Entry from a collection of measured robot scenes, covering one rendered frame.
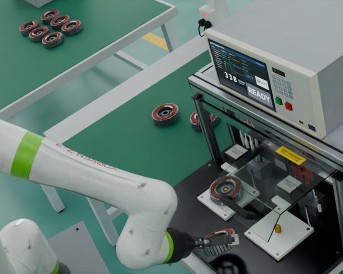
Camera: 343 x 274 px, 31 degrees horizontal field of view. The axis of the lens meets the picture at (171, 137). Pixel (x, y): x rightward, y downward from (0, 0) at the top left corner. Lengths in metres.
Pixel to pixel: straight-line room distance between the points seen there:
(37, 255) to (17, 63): 1.75
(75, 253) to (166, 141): 0.64
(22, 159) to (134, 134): 1.07
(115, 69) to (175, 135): 2.13
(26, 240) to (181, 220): 0.54
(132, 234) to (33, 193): 2.23
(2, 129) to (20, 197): 2.23
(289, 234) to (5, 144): 0.89
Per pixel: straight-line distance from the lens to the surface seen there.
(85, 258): 2.00
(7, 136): 1.52
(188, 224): 2.04
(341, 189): 1.68
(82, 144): 2.59
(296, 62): 1.63
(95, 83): 4.44
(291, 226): 1.93
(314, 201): 1.93
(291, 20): 1.81
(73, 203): 3.53
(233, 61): 1.81
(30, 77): 3.22
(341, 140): 1.68
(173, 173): 2.27
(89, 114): 2.75
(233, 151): 2.01
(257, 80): 1.77
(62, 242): 2.09
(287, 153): 1.74
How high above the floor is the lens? 2.22
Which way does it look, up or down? 37 degrees down
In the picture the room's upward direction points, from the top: 20 degrees counter-clockwise
